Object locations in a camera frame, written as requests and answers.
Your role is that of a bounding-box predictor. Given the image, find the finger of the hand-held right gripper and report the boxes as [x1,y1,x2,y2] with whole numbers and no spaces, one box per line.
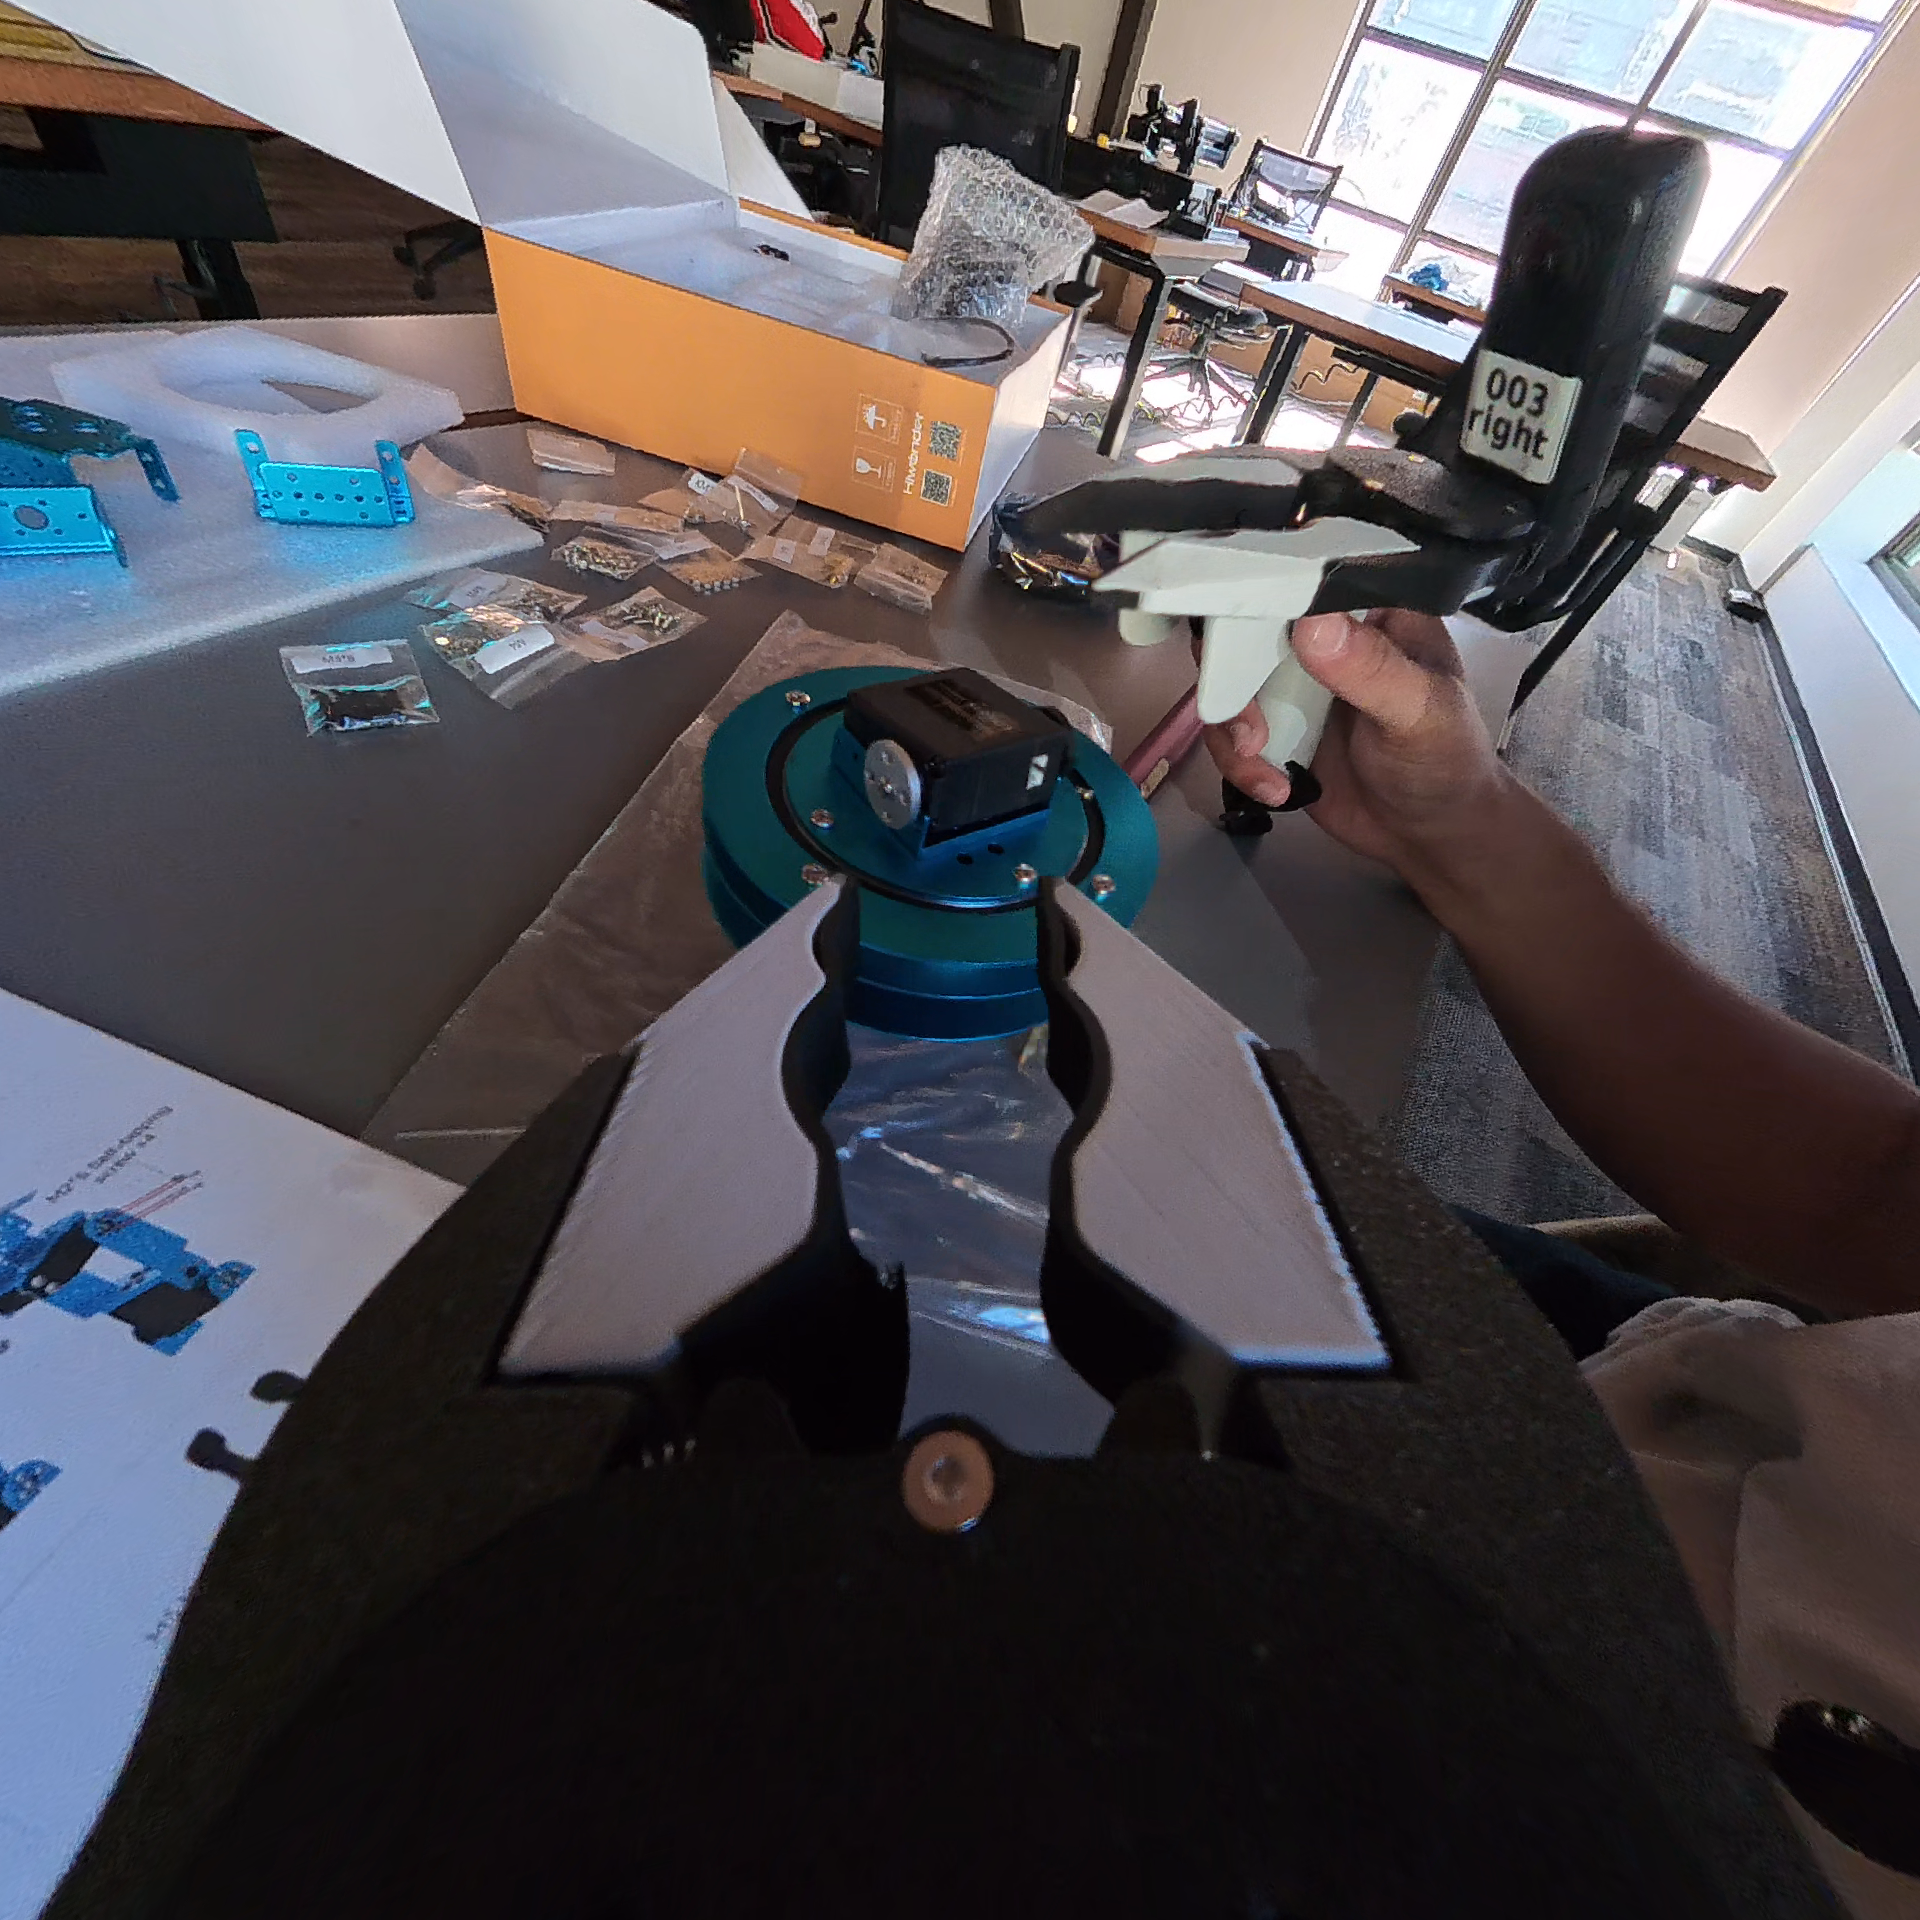
[1025,453,1347,547]
[1090,523,1423,617]

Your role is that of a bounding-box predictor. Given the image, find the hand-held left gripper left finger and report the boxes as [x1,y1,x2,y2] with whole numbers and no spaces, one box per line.
[498,879,872,1445]

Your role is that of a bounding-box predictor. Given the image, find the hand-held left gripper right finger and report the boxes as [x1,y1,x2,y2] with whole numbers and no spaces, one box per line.
[1036,879,1399,1445]

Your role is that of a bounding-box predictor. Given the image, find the black servo motor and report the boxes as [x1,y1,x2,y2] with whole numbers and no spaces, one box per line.
[840,665,1074,859]

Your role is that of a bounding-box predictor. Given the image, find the blue round turntable base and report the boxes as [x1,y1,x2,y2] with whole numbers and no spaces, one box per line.
[704,665,1161,1040]

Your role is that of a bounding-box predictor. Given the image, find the person's right forearm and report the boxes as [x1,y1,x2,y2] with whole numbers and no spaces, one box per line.
[1411,763,1920,1323]

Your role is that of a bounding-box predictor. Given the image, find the grey desk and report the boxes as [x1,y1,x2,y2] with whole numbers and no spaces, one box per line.
[0,307,1518,1920]

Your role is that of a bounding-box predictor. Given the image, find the person's right hand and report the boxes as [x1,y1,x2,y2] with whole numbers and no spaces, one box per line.
[1200,608,1518,882]

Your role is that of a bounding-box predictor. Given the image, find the dark antistatic bag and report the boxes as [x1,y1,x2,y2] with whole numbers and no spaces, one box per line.
[990,495,1144,610]

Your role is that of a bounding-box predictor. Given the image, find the red metal cylinder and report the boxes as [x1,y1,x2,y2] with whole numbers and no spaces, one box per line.
[1118,704,1209,798]

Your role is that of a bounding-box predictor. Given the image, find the wood-edged table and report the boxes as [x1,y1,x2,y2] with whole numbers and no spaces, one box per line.
[1073,203,1780,495]

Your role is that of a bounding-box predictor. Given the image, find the large clear plastic bag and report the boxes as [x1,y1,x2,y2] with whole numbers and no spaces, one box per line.
[361,608,1444,1464]

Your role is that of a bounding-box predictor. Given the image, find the bubble wrap bundle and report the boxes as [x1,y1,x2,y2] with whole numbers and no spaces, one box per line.
[893,144,1097,323]

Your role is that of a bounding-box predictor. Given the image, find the person's dark pants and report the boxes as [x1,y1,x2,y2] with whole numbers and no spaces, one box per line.
[1457,1200,1681,1357]

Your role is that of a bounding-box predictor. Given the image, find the paned window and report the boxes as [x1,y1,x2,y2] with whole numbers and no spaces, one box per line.
[1319,0,1920,299]

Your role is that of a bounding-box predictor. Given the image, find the white assembly booklet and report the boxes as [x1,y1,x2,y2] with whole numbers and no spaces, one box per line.
[0,986,464,1906]

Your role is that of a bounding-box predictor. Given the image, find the orange cardboard box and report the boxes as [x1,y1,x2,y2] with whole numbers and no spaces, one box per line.
[18,0,1074,556]

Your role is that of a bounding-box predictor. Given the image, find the group of small screw bags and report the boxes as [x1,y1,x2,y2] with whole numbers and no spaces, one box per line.
[282,427,952,737]

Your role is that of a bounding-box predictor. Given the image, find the person's white shirt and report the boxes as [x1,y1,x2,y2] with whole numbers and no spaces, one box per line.
[1580,1296,1920,1906]

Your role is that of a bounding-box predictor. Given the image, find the white foam sheet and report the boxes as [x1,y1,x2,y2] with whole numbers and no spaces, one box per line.
[0,333,548,699]

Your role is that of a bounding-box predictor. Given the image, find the thin black cable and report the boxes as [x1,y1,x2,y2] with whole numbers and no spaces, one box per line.
[915,307,1038,370]

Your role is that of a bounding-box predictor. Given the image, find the blue perforated bracket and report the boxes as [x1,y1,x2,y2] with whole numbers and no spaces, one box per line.
[231,427,414,529]

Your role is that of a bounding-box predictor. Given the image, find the small blue angled bracket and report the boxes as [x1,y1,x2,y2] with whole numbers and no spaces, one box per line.
[0,493,130,568]
[0,394,183,504]

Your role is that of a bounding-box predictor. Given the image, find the white foam ring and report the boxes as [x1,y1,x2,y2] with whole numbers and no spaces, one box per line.
[53,323,464,450]

